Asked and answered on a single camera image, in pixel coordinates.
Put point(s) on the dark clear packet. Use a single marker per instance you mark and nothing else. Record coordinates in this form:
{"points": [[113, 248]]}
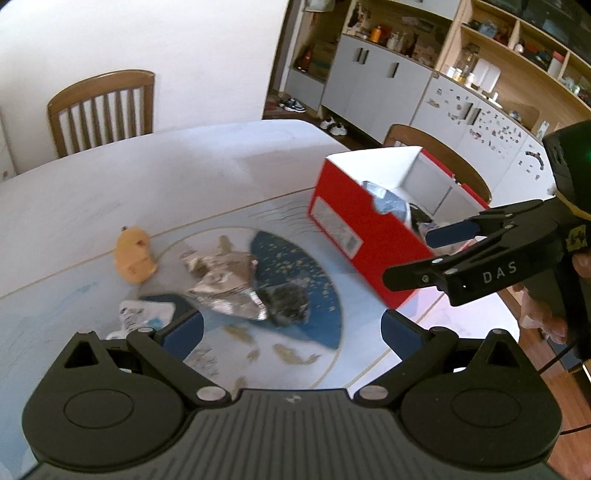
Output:
{"points": [[288, 304]]}

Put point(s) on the white marble desktop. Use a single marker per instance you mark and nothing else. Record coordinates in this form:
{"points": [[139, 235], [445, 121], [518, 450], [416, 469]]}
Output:
{"points": [[138, 184]]}

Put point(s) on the large wooden wall cabinet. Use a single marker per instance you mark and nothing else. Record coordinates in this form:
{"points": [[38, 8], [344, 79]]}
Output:
{"points": [[369, 74]]}

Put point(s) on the red cardboard box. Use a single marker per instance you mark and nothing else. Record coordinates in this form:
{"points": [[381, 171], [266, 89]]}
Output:
{"points": [[351, 207]]}

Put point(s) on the wooden curved-back chair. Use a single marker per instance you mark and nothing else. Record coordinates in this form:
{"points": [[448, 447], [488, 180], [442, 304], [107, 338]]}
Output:
{"points": [[443, 147]]}

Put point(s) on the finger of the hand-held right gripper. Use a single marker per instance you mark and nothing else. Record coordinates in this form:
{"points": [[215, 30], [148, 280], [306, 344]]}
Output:
{"points": [[450, 233], [489, 277]]}

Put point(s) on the wooden slat-back chair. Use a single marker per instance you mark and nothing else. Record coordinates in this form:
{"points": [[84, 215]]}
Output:
{"points": [[101, 83]]}

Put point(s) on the white plastic containers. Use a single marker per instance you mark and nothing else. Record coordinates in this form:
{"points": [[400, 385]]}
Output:
{"points": [[485, 74]]}

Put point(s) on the yellow plush toy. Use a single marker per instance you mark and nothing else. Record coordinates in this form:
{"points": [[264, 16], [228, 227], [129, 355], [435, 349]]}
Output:
{"points": [[134, 258]]}

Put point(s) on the white sneaker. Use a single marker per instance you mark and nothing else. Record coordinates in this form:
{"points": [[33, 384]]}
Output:
{"points": [[327, 122], [340, 129]]}

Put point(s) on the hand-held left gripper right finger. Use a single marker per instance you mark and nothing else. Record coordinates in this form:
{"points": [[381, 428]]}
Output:
{"points": [[397, 331]]}

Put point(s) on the dark sneaker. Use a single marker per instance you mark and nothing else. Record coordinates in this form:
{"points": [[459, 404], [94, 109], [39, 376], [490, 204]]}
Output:
{"points": [[287, 102], [298, 107]]}

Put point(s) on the silver foil snack packet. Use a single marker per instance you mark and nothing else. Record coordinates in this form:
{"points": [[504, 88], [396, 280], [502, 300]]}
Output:
{"points": [[207, 263], [226, 297]]}

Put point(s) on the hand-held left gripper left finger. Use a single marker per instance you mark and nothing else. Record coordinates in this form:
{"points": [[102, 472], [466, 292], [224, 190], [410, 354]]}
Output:
{"points": [[184, 330]]}

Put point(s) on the person's right hand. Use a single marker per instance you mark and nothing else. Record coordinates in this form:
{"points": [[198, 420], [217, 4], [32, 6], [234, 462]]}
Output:
{"points": [[540, 314]]}

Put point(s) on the orange bottle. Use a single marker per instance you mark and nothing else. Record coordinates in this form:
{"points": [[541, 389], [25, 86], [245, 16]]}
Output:
{"points": [[376, 34]]}

